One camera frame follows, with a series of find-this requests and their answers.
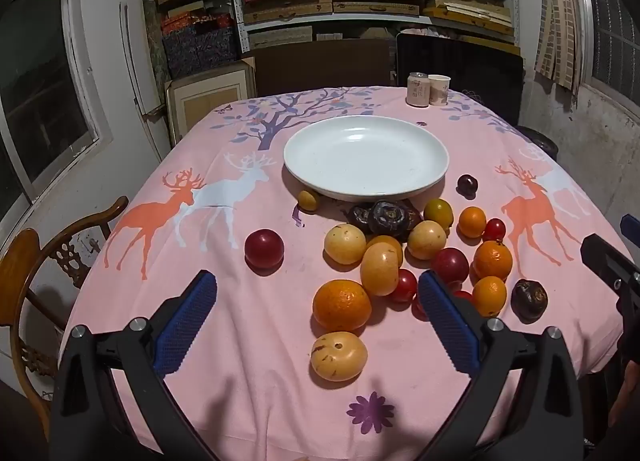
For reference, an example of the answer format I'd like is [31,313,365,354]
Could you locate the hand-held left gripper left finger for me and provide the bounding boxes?
[50,268,221,461]

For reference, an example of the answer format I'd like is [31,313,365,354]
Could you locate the window with metal grid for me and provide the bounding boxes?
[570,0,640,106]

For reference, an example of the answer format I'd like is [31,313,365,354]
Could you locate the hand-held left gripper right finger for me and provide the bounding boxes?
[417,270,586,461]

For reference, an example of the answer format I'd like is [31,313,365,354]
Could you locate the dark patterned storage boxes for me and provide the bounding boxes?
[160,11,241,79]

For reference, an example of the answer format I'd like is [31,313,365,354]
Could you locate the white oval plate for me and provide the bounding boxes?
[283,116,450,202]

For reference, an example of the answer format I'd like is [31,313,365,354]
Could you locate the hanging woven strips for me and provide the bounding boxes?
[535,0,583,92]

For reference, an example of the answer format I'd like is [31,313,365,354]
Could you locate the black board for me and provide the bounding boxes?
[395,32,524,124]

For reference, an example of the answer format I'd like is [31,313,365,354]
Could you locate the dark round stool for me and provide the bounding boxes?
[515,125,558,159]

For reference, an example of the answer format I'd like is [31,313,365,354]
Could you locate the small mandarin orange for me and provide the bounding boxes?
[457,206,487,239]

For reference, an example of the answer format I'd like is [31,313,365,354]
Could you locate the wooden chair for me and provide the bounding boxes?
[0,196,130,442]

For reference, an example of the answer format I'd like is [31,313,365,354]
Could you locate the large orange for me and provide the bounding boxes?
[312,279,373,333]

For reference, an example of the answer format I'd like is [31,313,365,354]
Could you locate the beige framed panel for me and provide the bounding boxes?
[164,58,257,146]

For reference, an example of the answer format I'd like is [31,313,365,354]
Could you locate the red plum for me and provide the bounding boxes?
[431,247,470,287]
[244,228,285,270]

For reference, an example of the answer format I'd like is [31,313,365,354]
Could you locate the person's right hand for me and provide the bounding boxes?
[607,361,640,429]

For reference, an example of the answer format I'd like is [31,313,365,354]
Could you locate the golden orange passion fruit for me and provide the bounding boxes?
[366,235,404,262]

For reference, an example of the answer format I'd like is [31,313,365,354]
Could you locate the yellow-green tomato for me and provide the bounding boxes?
[423,197,454,231]

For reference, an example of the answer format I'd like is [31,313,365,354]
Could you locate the brown board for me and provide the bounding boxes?
[252,38,396,96]

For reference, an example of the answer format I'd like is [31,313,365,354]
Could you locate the spotted yellow passion fruit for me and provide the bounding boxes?
[310,331,369,383]

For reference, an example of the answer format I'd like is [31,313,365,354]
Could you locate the paper cup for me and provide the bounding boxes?
[428,75,452,106]

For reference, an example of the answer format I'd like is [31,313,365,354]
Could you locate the pink printed tablecloth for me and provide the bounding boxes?
[60,86,626,461]

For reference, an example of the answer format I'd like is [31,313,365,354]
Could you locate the large dark water chestnut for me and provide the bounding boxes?
[367,201,408,237]

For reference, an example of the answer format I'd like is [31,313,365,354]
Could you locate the white framed window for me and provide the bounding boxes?
[0,0,113,242]

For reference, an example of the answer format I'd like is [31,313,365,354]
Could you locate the pink drink can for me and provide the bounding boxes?
[406,72,430,108]

